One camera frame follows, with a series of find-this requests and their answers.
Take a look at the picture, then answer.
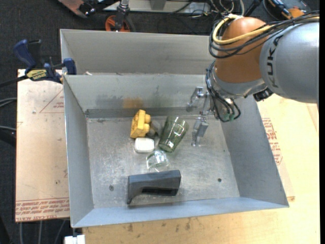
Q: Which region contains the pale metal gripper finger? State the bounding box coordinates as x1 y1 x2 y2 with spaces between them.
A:
186 86 205 113
190 116 210 147

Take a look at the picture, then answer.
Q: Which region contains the green glass cup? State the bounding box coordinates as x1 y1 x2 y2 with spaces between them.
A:
158 115 190 153

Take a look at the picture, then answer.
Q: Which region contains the grey metal bin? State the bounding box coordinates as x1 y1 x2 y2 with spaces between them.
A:
60 28 290 229

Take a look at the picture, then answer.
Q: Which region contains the clear glass piece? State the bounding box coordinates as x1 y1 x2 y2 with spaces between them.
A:
146 149 170 172

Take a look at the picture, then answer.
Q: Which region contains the small white box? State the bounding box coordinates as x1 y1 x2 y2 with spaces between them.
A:
134 137 155 154

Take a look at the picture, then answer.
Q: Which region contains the yellow toy block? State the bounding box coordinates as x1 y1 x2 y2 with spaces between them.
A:
129 109 151 139

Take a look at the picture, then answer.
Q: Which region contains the dark grey angled block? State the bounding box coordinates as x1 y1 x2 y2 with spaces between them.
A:
126 169 182 205

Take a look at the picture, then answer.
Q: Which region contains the brown cardboard board red print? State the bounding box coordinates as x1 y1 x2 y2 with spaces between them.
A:
15 69 297 223

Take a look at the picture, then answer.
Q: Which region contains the black cylinder on white bracket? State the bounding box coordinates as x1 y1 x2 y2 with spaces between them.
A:
253 88 274 102

